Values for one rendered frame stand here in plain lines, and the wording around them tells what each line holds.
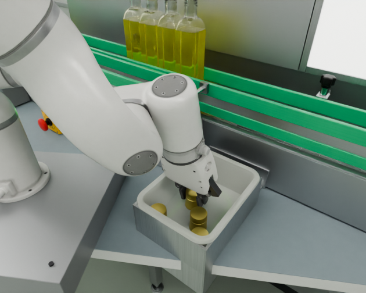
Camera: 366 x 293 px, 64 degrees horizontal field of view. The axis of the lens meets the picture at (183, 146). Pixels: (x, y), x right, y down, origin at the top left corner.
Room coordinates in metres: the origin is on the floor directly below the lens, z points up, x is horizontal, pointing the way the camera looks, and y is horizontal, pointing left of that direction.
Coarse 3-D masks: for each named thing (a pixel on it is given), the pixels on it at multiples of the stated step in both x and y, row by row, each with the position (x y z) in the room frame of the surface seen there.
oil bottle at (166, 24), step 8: (160, 16) 0.74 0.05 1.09; (168, 16) 0.73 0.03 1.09; (176, 16) 0.73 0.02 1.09; (160, 24) 0.73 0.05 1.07; (168, 24) 0.72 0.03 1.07; (176, 24) 0.72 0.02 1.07; (160, 32) 0.73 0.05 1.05; (168, 32) 0.72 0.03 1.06; (160, 40) 0.74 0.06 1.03; (168, 40) 0.72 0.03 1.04; (160, 48) 0.74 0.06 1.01; (168, 48) 0.72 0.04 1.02; (160, 56) 0.74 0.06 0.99; (168, 56) 0.72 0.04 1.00; (160, 64) 0.74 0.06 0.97; (168, 64) 0.72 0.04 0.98
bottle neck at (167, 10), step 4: (164, 0) 0.75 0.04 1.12; (168, 0) 0.74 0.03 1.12; (172, 0) 0.74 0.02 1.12; (176, 0) 0.74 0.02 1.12; (168, 4) 0.74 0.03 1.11; (172, 4) 0.74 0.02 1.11; (176, 4) 0.74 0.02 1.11; (168, 8) 0.74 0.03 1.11; (172, 8) 0.74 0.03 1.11; (176, 8) 0.74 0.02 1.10; (168, 12) 0.74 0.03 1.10; (172, 12) 0.74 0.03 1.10; (176, 12) 0.74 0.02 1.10
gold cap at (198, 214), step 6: (192, 210) 0.38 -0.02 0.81; (198, 210) 0.38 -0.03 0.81; (204, 210) 0.38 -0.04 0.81; (192, 216) 0.37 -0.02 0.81; (198, 216) 0.37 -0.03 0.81; (204, 216) 0.37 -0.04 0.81; (192, 222) 0.36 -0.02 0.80; (198, 222) 0.36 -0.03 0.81; (204, 222) 0.36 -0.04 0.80; (192, 228) 0.36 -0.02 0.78
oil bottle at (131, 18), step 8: (128, 8) 0.81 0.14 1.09; (136, 8) 0.80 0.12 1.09; (144, 8) 0.82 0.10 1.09; (128, 16) 0.80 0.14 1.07; (136, 16) 0.79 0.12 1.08; (128, 24) 0.80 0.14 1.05; (136, 24) 0.78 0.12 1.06; (128, 32) 0.80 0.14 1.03; (136, 32) 0.78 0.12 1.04; (128, 40) 0.80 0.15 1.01; (136, 40) 0.79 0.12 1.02; (128, 48) 0.80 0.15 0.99; (136, 48) 0.79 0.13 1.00; (128, 56) 0.81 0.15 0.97; (136, 56) 0.79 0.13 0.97
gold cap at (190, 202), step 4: (188, 188) 0.44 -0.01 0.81; (188, 192) 0.43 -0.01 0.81; (192, 192) 0.43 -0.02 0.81; (188, 196) 0.42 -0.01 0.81; (192, 196) 0.42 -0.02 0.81; (188, 200) 0.42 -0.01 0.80; (192, 200) 0.42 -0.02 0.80; (188, 204) 0.42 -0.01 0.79; (192, 204) 0.42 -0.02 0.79; (196, 204) 0.42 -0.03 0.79; (188, 208) 0.42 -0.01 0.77
